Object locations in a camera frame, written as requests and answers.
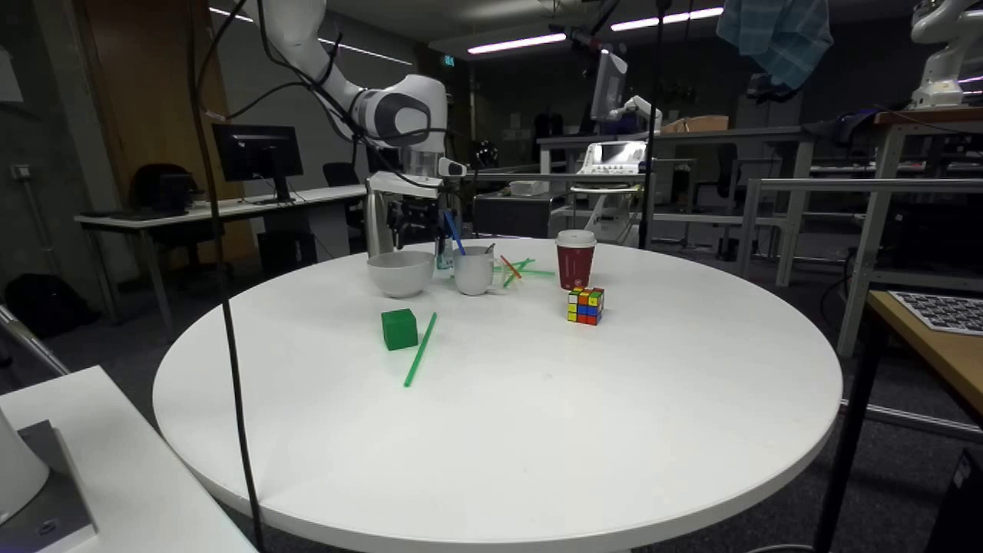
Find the thin green stick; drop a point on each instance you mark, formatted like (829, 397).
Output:
(540, 276)
(526, 265)

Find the black computer monitor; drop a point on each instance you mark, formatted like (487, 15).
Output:
(256, 151)

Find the long green straw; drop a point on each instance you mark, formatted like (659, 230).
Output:
(420, 352)

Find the white rail frame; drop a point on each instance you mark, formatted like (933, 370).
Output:
(818, 186)

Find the wooden side table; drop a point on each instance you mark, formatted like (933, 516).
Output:
(948, 354)

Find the white mug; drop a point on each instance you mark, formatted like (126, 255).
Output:
(473, 276)

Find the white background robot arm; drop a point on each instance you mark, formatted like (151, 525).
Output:
(948, 50)

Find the white robot platform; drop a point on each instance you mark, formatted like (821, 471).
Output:
(133, 461)

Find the rubik's cube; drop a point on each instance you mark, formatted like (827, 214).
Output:
(583, 304)

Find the grey mounting plate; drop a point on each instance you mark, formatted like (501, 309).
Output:
(56, 512)

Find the white office desk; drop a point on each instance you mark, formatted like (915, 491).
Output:
(234, 205)

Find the black backpack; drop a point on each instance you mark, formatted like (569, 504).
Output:
(44, 304)

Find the checkerboard calibration sheet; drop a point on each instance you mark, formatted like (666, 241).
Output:
(948, 311)

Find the green exit sign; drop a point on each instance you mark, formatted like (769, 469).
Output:
(447, 60)

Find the stainless steel bottle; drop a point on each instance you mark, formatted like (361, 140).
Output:
(380, 232)

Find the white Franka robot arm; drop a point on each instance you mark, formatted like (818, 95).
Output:
(407, 112)

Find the thin red stick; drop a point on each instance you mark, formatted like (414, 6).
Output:
(505, 261)

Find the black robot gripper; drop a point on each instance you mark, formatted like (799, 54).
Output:
(420, 205)

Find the black camera tripod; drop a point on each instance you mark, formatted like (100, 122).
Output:
(454, 211)

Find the blue checked cloth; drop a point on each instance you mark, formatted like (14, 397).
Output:
(777, 42)

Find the black office chair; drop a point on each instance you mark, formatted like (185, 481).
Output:
(164, 202)
(342, 174)

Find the white bowl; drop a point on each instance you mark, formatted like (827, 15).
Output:
(401, 276)

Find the red cup with white lid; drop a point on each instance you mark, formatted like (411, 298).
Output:
(574, 261)

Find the grey metal frame table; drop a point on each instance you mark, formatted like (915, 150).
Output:
(717, 140)

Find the green cube block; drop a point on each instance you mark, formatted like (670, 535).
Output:
(401, 330)

